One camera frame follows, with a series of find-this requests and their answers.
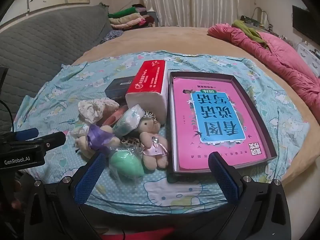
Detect white drawer cabinet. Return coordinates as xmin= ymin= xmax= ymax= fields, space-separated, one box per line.
xmin=296 ymin=41 xmax=320 ymax=78

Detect orange item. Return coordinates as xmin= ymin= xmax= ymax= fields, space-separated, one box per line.
xmin=101 ymin=105 xmax=129 ymax=128

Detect tan round bed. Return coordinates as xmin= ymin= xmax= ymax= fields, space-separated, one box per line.
xmin=70 ymin=26 xmax=320 ymax=180

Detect cluttered dresser with mirror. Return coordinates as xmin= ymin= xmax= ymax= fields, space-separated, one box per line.
xmin=240 ymin=6 xmax=290 ymax=39

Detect teal cartoon cat printed blanket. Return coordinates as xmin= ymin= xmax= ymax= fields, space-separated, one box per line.
xmin=15 ymin=50 xmax=310 ymax=215

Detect black wall television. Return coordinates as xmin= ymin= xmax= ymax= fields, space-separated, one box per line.
xmin=292 ymin=5 xmax=320 ymax=39

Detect grey quilted sofa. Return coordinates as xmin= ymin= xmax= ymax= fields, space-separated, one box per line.
xmin=0 ymin=4 xmax=112 ymax=135

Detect white floral cloth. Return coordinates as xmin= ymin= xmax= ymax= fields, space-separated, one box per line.
xmin=78 ymin=98 xmax=120 ymax=127

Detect white curtain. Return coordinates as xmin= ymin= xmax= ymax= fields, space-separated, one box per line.
xmin=141 ymin=0 xmax=247 ymax=28

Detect small printed tissue packet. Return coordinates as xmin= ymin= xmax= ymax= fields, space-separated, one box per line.
xmin=70 ymin=124 xmax=90 ymax=139

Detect red and white tissue pack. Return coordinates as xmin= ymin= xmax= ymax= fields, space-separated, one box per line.
xmin=125 ymin=60 xmax=169 ymax=125

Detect teal and white wipes packet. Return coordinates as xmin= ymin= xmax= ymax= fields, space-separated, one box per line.
xmin=112 ymin=105 xmax=145 ymax=138

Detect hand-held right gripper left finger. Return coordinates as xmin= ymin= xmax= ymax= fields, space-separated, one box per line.
xmin=24 ymin=152 xmax=110 ymax=240

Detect dark floral cloth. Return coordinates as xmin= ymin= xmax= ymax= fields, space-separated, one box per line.
xmin=101 ymin=30 xmax=123 ymax=44

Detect beige teddy bear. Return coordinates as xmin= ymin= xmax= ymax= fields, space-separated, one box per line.
xmin=136 ymin=111 xmax=169 ymax=169

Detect green cloth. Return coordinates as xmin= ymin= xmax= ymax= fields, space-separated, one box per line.
xmin=231 ymin=19 xmax=269 ymax=49

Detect small black box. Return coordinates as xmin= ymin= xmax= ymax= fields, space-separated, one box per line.
xmin=104 ymin=76 xmax=137 ymax=100

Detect pink book with blue label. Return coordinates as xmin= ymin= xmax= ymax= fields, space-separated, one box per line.
xmin=172 ymin=77 xmax=267 ymax=173

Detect dark shallow cardboard box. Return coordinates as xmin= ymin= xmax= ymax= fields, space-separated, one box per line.
xmin=167 ymin=70 xmax=277 ymax=178

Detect green sponge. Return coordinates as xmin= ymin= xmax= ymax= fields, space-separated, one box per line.
xmin=109 ymin=146 xmax=145 ymax=185

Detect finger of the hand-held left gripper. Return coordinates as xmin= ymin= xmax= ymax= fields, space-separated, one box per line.
xmin=14 ymin=127 xmax=39 ymax=141
xmin=30 ymin=131 xmax=67 ymax=156

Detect black cable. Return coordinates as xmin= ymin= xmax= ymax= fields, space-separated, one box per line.
xmin=0 ymin=99 xmax=13 ymax=133

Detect pink quilt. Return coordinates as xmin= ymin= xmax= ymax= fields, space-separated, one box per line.
xmin=207 ymin=23 xmax=320 ymax=108

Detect leopard print bow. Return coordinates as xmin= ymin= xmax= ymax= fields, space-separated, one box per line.
xmin=120 ymin=136 xmax=140 ymax=147

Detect red cloth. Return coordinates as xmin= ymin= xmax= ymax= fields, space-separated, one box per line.
xmin=102 ymin=227 xmax=175 ymax=240

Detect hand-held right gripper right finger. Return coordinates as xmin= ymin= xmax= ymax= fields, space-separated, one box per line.
xmin=208 ymin=151 xmax=292 ymax=240

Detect cream plush with purple ribbon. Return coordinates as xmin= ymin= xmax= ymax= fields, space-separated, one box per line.
xmin=75 ymin=124 xmax=120 ymax=159

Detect stack of folded clothes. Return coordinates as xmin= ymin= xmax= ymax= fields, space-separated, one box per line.
xmin=108 ymin=4 xmax=157 ymax=29

